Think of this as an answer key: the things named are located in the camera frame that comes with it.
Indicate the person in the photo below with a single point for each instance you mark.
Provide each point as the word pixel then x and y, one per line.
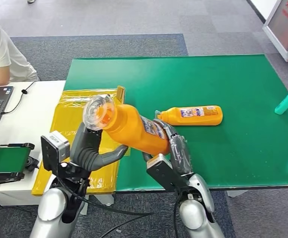
pixel 0 52

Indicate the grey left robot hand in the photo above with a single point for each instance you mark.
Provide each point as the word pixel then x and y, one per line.
pixel 87 149

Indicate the yellow tape-wrapped cardboard box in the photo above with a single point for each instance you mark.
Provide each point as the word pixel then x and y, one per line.
pixel 66 118

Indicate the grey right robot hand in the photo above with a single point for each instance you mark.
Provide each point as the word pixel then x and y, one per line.
pixel 180 154

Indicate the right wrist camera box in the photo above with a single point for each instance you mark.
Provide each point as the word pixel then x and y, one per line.
pixel 162 170

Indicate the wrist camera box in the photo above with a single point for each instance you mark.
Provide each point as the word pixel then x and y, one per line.
pixel 162 170
pixel 55 148

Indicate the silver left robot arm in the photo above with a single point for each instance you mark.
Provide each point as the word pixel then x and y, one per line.
pixel 51 210

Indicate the white and red sign stand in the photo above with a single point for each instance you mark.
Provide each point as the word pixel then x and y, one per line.
pixel 286 26

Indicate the small green belt conveyor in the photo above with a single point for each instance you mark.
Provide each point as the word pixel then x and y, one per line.
pixel 8 159

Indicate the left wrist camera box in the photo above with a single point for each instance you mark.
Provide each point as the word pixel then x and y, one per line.
pixel 55 148

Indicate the white table foot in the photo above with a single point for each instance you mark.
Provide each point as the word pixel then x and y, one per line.
pixel 106 199

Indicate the orange bottle with clear cap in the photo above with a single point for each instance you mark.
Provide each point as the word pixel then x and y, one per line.
pixel 196 115
pixel 131 128

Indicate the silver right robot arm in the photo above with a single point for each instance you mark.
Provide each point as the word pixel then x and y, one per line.
pixel 196 213

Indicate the green table mat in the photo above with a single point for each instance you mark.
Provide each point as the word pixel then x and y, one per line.
pixel 233 82

